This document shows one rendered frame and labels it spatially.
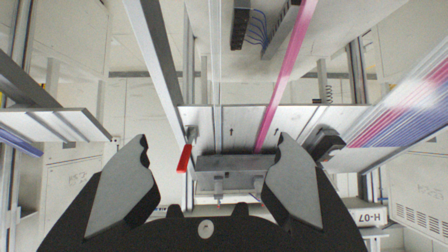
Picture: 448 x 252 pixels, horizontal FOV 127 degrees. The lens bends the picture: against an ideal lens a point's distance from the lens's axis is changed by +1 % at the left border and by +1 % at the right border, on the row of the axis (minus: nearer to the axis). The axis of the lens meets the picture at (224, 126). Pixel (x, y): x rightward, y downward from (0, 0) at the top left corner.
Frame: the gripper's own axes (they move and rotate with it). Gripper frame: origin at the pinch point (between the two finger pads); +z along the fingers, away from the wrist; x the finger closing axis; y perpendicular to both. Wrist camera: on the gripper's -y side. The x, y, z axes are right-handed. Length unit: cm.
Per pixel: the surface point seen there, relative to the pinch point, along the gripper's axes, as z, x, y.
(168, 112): 10.6, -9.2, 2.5
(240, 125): 13.0, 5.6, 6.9
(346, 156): 17, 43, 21
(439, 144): 39, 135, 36
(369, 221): 7, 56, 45
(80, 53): 76, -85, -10
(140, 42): 7.7, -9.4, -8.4
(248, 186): 12.5, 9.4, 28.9
